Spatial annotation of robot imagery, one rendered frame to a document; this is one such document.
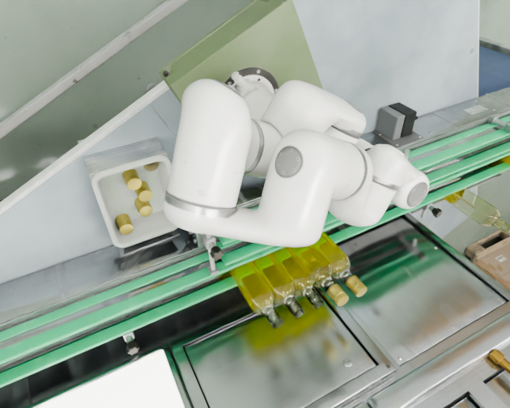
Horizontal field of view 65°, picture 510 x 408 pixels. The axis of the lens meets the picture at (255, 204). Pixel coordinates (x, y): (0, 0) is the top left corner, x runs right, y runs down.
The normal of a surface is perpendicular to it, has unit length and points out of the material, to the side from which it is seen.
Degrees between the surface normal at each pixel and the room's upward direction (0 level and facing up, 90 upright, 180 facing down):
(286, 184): 67
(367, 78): 0
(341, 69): 0
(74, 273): 90
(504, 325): 90
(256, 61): 1
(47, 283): 90
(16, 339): 90
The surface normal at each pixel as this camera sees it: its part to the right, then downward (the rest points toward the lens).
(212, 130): 0.04, 0.13
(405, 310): -0.04, -0.78
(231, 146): 0.55, 0.27
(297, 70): 0.45, 0.58
